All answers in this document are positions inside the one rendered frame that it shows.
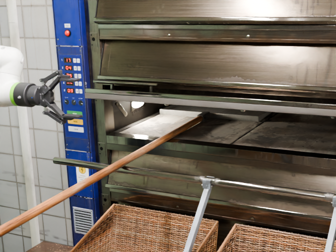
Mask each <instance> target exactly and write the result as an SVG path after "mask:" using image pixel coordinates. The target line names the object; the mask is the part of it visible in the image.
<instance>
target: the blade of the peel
mask: <svg viewBox="0 0 336 252"><path fill-rule="evenodd" d="M202 112H210V118H212V119H225V120H238V121H251V122H259V121H261V120H262V119H263V118H265V117H266V116H268V115H269V114H270V113H272V112H267V111H254V110H245V112H242V111H241V110H240V109H227V108H213V107H199V106H186V105H171V106H168V107H165V108H161V109H159V113H160V115H172V116H185V117H197V115H199V114H201V113H202Z"/></svg>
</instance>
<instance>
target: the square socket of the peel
mask: <svg viewBox="0 0 336 252"><path fill-rule="evenodd" d="M198 116H201V117H202V121H201V122H204V121H205V120H207V119H209V118H210V112H209V111H204V112H202V113H200V114H198V115H197V117H198Z"/></svg>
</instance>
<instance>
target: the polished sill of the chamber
mask: <svg viewBox="0 0 336 252"><path fill-rule="evenodd" d="M158 138H160V137H158V136H148V135H138V134H128V133H119V132H112V133H110V134H108V135H106V142H107V143H109V144H117V145H126V146H135V147H144V146H145V145H147V144H149V143H151V142H153V141H154V140H156V139H158ZM155 149H162V150H171V151H179V152H188V153H197V154H206V155H215V156H224V157H233V158H241V159H250V160H259V161H268V162H277V163H286V164H295V165H303V166H312V167H321V168H330V169H336V155H333V154H323V153H314V152H304V151H294V150H284V149H275V148H265V147H255V146H245V145H236V144H226V143H216V142H206V141H197V140H187V139H177V138H171V139H170V140H168V141H166V142H164V143H163V144H161V145H159V146H157V147H156V148H155Z"/></svg>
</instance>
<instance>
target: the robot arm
mask: <svg viewBox="0 0 336 252"><path fill-rule="evenodd" d="M24 64H25V59H24V56H23V54H22V52H21V51H20V50H18V49H17V48H14V47H9V46H2V45H0V107H3V108H6V107H11V106H19V107H34V106H43V107H44V111H43V112H42V113H43V114H44V115H48V116H49V117H51V118H52V119H54V120H55V121H57V122H58V123H60V124H61V125H63V124H65V123H67V120H69V121H71V120H73V119H79V118H82V117H83V115H81V114H69V113H67V114H65V113H64V112H63V111H62V110H61V109H60V108H59V107H58V106H57V105H56V103H55V102H54V100H55V98H54V92H53V89H54V88H55V87H56V85H57V84H58V83H59V82H60V81H64V82H77V81H80V78H71V76H70V75H63V73H62V72H63V71H62V70H57V71H55V72H54V73H52V74H50V75H49V76H47V77H44V78H41V79H39V81H40V82H41V83H42V86H39V85H36V84H34V83H26V82H20V80H21V75H22V71H23V67H24ZM57 75H58V76H57ZM56 76H57V78H56V79H55V80H54V81H53V82H52V83H51V84H50V85H49V86H47V85H46V83H47V82H48V81H49V80H51V79H52V78H54V77H56ZM48 107H49V108H51V109H52V110H53V111H54V112H53V111H51V110H50V109H48Z"/></svg>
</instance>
